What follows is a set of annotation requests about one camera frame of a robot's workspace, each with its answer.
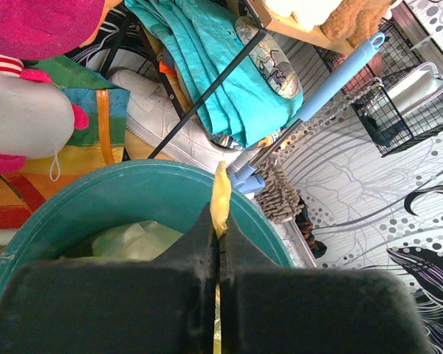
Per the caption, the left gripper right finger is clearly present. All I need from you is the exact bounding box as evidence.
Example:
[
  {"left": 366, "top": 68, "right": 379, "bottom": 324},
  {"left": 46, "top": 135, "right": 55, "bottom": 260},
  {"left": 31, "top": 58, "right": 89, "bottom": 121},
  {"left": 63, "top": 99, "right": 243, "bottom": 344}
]
[{"left": 219, "top": 218, "right": 432, "bottom": 353}]

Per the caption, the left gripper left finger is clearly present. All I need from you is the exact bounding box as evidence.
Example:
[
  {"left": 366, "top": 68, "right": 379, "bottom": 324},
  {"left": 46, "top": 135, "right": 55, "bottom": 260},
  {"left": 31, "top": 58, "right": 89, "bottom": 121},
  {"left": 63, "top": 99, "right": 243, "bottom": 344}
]
[{"left": 0, "top": 207, "right": 219, "bottom": 353}]

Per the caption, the yellow translucent trash bag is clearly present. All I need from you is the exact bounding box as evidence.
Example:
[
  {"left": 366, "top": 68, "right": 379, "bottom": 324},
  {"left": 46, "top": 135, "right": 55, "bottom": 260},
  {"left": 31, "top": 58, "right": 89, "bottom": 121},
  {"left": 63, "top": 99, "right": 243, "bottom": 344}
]
[{"left": 66, "top": 162, "right": 232, "bottom": 353}]

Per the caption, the light blue floor squeegee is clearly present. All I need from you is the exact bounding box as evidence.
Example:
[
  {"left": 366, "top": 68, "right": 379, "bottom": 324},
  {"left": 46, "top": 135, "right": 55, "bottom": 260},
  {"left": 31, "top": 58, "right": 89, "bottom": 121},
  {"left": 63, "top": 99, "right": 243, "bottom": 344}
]
[{"left": 228, "top": 32, "right": 385, "bottom": 194}]

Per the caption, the white sneakers pair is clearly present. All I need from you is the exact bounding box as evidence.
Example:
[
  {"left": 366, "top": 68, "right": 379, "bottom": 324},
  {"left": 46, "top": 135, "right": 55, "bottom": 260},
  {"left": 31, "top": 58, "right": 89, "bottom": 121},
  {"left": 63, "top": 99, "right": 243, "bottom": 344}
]
[{"left": 110, "top": 69, "right": 257, "bottom": 173}]

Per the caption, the pink round plush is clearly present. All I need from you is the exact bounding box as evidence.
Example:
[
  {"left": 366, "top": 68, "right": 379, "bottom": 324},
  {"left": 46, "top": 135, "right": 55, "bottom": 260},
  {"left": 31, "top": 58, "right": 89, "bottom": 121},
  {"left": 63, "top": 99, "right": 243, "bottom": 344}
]
[{"left": 0, "top": 54, "right": 89, "bottom": 173}]

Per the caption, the teal folded cloth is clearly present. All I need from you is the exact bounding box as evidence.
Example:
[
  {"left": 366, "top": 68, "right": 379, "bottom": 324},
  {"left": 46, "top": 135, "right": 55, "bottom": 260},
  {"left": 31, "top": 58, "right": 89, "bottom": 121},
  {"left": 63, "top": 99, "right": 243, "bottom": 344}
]
[{"left": 124, "top": 0, "right": 304, "bottom": 148}]

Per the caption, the brown teddy bear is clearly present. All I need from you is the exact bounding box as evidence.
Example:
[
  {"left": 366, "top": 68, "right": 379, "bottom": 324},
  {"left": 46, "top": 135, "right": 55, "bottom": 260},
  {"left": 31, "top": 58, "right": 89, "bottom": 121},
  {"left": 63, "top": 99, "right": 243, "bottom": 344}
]
[{"left": 320, "top": 0, "right": 402, "bottom": 48}]

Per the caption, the magenta cloth hat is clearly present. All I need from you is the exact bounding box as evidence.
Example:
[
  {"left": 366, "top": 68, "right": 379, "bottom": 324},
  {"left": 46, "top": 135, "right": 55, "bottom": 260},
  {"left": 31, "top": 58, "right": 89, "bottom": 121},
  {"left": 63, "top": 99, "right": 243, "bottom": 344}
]
[{"left": 0, "top": 1, "right": 105, "bottom": 60}]

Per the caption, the bristle broom with handle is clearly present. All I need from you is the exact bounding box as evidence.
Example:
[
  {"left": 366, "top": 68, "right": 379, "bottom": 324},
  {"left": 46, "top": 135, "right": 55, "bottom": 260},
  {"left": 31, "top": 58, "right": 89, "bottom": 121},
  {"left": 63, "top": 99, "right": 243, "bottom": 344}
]
[{"left": 254, "top": 154, "right": 328, "bottom": 259}]

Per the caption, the black wire basket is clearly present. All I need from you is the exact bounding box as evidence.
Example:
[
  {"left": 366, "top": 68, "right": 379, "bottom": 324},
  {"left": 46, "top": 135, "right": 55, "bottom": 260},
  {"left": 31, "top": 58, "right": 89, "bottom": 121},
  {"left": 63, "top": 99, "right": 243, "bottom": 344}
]
[{"left": 313, "top": 16, "right": 443, "bottom": 159}]

